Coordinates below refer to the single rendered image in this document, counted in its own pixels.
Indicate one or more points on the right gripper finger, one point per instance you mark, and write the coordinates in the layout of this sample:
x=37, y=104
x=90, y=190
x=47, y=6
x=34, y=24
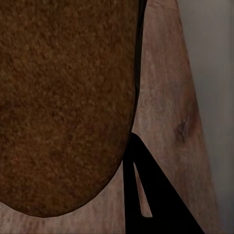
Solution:
x=170, y=214

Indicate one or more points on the sandal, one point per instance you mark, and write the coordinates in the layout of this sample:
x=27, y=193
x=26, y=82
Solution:
x=69, y=88

